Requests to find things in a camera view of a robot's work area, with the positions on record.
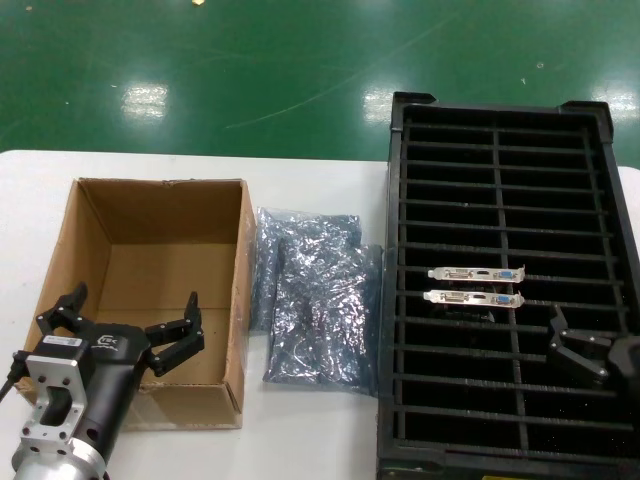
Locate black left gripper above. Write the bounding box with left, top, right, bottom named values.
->
left=35, top=282, right=207, bottom=466

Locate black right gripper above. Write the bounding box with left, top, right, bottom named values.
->
left=547, top=304, right=640, bottom=386

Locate graphics card silver bracket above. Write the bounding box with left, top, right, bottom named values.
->
left=428, top=263, right=526, bottom=284
left=423, top=288, right=525, bottom=310

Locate silver antistatic bag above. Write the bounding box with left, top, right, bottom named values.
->
left=249, top=206, right=362, bottom=335
left=262, top=242, right=384, bottom=399

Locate brown cardboard box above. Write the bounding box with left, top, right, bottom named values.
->
left=24, top=177, right=259, bottom=431

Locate black slotted container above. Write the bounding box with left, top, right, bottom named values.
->
left=377, top=91, right=640, bottom=480

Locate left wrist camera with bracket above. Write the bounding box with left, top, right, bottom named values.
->
left=18, top=334, right=97, bottom=454

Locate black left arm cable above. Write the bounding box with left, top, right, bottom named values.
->
left=0, top=349, right=27, bottom=402

